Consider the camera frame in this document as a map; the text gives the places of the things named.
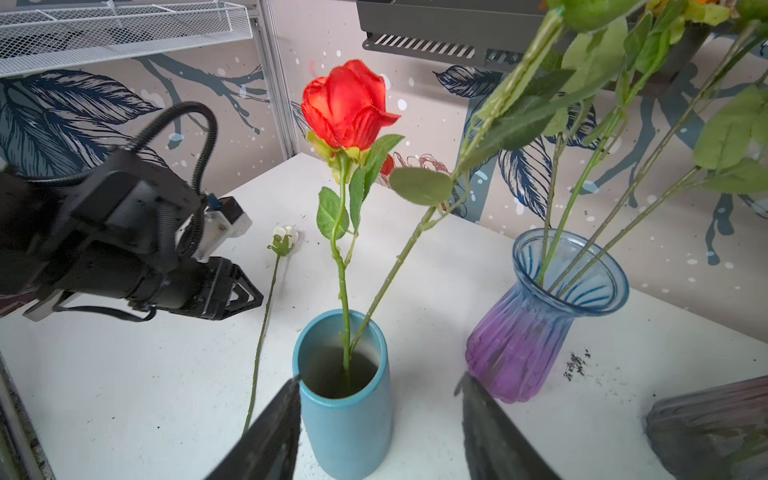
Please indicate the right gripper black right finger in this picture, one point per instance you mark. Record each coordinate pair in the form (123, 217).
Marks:
(494, 447)

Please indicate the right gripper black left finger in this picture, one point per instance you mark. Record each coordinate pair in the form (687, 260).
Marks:
(269, 448)

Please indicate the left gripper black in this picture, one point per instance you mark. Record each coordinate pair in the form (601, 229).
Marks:
(220, 290)

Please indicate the teal ceramic vase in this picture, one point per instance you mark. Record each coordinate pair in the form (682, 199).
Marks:
(349, 427)

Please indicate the dark red carnation stem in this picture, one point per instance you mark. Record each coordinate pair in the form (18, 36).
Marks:
(346, 111)

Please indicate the pink grey glass vase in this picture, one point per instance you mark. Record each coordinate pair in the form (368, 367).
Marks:
(718, 433)

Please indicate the white artificial rose bunch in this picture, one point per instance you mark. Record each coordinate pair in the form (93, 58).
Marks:
(580, 16)

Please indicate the orange artificial rose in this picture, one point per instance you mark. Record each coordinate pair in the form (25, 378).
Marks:
(671, 251)

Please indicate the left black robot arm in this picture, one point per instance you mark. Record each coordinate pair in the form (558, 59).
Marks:
(128, 229)

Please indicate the blue purple glass vase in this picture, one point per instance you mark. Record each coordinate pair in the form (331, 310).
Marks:
(512, 349)

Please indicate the black hanging basket shelf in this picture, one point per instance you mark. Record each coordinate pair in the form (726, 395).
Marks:
(487, 35)

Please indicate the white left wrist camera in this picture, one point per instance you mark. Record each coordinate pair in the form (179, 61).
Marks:
(224, 218)

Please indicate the white wire mesh basket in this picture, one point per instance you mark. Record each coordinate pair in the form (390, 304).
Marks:
(35, 39)

